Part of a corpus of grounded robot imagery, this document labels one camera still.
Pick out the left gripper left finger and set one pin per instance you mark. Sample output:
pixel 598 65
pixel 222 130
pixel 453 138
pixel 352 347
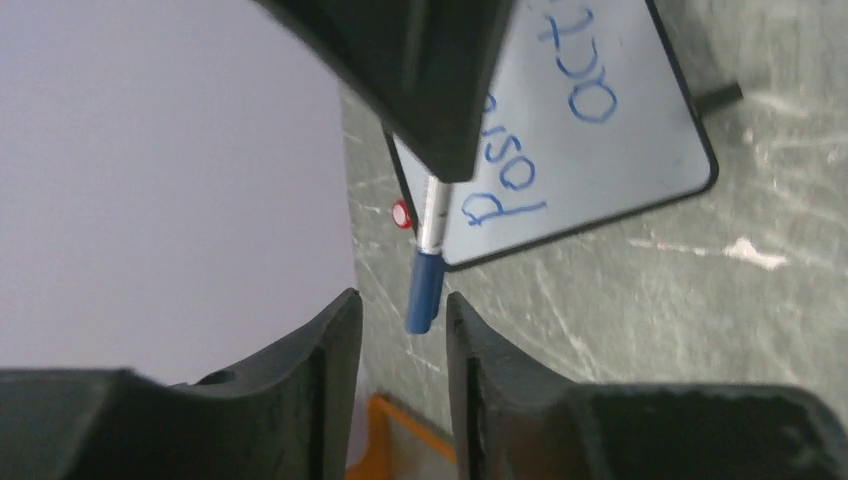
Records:
pixel 284 412

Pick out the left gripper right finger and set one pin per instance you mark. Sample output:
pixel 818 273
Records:
pixel 514 418

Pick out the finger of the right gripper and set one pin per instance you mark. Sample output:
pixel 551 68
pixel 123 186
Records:
pixel 424 67

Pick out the orange wooden shelf rack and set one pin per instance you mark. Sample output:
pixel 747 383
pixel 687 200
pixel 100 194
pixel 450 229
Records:
pixel 376 461

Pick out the blue marker cap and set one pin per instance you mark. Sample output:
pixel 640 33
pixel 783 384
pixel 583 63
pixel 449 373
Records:
pixel 427 280

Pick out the white whiteboard black frame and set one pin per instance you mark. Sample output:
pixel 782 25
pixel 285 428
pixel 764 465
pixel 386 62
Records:
pixel 588 120

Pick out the blue white marker pen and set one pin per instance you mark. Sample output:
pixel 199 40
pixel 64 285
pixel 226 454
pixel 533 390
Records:
pixel 433 216

